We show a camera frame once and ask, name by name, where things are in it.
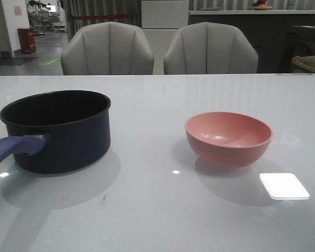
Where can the pink plastic bowl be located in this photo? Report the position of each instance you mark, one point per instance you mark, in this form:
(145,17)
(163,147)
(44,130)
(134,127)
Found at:
(227,139)

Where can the left beige upholstered chair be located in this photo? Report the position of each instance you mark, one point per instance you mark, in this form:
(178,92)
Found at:
(108,48)

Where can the beige upholstered chair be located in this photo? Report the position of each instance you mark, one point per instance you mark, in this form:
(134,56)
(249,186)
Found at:
(210,48)
(108,48)

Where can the right beige upholstered chair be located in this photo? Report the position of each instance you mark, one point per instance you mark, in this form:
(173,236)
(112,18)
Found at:
(210,48)

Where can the dark blue saucepan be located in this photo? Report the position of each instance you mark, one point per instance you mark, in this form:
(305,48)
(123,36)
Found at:
(56,132)

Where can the white cabinet in background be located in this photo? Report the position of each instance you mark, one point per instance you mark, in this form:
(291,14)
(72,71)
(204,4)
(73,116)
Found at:
(164,14)

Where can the red barrier belt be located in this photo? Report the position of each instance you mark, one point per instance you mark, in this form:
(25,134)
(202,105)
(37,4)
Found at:
(102,17)

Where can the dark counter with white top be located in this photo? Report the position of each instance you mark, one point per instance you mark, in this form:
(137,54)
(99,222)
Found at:
(266,30)

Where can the fruit plate on counter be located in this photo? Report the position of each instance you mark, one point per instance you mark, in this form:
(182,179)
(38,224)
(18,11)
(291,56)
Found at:
(260,5)

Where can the red trash bin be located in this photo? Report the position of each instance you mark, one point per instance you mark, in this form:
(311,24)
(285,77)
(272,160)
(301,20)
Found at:
(27,41)

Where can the dark side table right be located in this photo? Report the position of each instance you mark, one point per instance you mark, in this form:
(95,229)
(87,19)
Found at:
(299,41)

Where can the beige cushion at right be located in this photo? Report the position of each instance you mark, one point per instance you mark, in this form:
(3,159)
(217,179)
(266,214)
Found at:
(304,64)

